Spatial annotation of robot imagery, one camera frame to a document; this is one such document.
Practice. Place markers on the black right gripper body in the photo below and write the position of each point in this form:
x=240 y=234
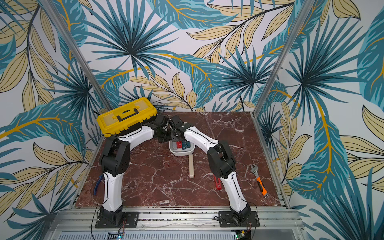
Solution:
x=175 y=135

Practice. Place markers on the left aluminium corner post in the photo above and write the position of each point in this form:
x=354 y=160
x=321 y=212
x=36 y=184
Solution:
x=63 y=27

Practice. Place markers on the right aluminium corner post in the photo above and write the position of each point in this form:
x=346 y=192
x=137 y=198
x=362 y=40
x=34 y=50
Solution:
x=299 y=21

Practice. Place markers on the aluminium front rail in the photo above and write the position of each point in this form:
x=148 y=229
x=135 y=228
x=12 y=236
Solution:
x=194 y=223

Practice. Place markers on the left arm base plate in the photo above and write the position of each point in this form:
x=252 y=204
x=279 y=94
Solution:
x=118 y=220

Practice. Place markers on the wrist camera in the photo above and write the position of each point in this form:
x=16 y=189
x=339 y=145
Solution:
x=175 y=122
x=161 y=121

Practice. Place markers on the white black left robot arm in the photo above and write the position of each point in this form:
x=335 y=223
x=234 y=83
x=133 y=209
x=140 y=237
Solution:
x=115 y=159

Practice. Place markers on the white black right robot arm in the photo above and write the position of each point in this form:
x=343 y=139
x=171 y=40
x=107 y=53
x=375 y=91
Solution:
x=221 y=161

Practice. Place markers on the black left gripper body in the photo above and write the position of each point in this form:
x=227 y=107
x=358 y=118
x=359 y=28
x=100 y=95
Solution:
x=166 y=135

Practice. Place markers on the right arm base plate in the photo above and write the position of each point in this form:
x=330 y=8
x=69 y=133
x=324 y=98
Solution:
x=228 y=219

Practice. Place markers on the white plastic storage box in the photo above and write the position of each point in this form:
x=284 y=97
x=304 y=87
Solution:
x=180 y=152

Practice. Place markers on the aluminium corner post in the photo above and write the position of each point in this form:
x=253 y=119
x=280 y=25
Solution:
x=299 y=21
x=63 y=27

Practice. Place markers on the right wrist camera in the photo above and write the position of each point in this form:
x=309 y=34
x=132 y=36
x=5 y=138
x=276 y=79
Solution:
x=175 y=122

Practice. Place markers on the orange adjustable wrench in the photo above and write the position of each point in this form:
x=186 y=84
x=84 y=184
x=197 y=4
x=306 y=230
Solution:
x=254 y=170

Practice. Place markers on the beige wooden block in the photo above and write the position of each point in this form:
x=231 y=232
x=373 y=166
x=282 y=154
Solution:
x=191 y=166

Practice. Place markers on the red clip tool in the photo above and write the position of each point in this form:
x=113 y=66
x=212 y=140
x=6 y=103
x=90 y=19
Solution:
x=179 y=145
x=218 y=183

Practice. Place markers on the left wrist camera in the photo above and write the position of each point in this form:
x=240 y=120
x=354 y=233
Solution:
x=161 y=121

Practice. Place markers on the yellow black toolbox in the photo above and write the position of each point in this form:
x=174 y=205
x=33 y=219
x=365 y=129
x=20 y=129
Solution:
x=120 y=119

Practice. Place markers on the blue handled pliers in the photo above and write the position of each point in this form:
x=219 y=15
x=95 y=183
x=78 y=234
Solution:
x=100 y=179

